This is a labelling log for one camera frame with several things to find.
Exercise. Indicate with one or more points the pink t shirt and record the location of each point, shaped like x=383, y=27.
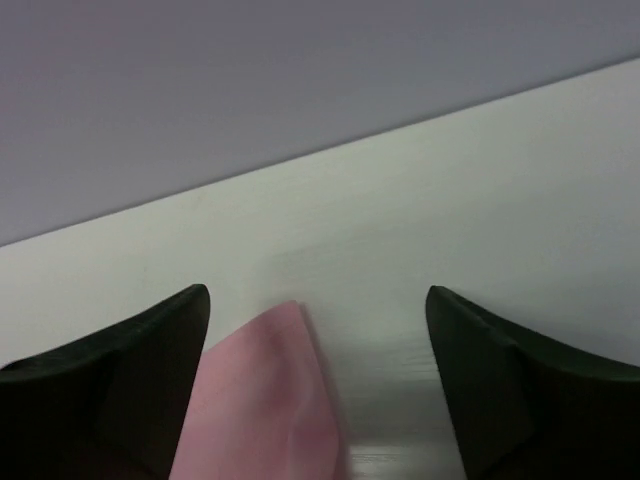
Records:
x=260, y=408

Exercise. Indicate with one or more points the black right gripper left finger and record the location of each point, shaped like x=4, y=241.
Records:
x=110, y=405

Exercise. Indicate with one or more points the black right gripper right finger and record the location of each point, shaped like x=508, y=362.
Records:
x=526, y=406

